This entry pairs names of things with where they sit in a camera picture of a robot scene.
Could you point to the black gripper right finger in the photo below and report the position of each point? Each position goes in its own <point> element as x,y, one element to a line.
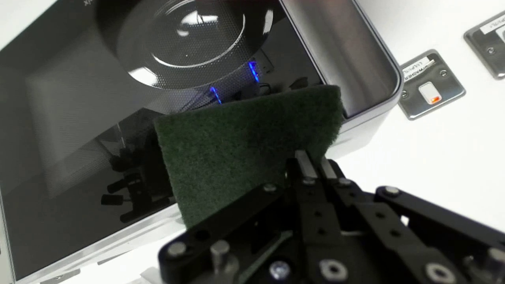
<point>411,230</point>

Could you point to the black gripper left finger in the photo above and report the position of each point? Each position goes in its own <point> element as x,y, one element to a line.
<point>310,221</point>

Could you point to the dark green cloth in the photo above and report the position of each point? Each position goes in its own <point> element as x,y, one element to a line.
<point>237,147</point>

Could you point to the silver microwave oven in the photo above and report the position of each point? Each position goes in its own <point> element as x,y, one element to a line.
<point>53,131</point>

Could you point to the silver wall switch plate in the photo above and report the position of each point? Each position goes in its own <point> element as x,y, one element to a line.
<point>431,84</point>
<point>490,44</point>

